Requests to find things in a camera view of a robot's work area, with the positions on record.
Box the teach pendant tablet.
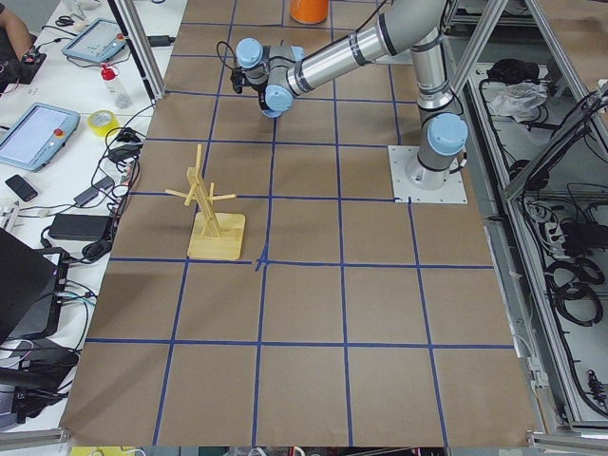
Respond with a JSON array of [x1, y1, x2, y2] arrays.
[[62, 18, 126, 64], [1, 103, 81, 171]]

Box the black scissors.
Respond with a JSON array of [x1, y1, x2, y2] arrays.
[[55, 15, 75, 28]]

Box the upper teach pendant tablet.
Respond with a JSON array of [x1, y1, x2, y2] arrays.
[[62, 18, 126, 64]]

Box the black power adapter brick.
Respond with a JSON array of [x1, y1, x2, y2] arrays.
[[48, 214, 111, 241]]

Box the white power strip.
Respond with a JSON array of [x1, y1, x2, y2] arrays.
[[543, 221, 565, 245]]

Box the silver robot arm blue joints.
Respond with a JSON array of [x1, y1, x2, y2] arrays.
[[231, 0, 468, 172]]

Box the yellow tape roll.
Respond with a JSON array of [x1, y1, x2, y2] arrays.
[[86, 109, 120, 137]]

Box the lower teach pendant tablet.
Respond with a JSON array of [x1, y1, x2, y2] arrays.
[[1, 103, 81, 171]]

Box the black smartphone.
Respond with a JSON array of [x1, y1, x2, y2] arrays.
[[5, 175, 38, 201]]

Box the wooden cup rack stand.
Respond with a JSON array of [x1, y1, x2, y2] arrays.
[[165, 144, 246, 260]]

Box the red capped squeeze bottle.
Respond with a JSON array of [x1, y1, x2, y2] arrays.
[[101, 64, 132, 109]]

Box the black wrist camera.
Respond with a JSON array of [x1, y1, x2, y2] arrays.
[[230, 68, 247, 94]]

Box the orange patterned cup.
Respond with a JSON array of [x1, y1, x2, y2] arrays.
[[290, 0, 330, 25]]

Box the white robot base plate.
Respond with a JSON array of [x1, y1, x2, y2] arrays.
[[388, 145, 467, 204]]

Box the light blue plastic cup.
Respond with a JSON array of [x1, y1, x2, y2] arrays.
[[262, 107, 283, 119]]

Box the black laptop computer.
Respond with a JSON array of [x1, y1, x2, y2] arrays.
[[1, 231, 68, 342]]

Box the coiled black cables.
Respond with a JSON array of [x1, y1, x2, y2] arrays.
[[544, 258, 604, 328]]

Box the crumpled white cloth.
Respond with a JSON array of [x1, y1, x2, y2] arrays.
[[489, 82, 547, 123]]

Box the aluminium frame post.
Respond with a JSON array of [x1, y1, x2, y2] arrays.
[[107, 0, 165, 103]]

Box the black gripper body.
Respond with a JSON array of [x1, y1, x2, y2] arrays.
[[257, 89, 269, 112]]

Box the person forearm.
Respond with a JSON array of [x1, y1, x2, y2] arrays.
[[0, 4, 33, 57]]

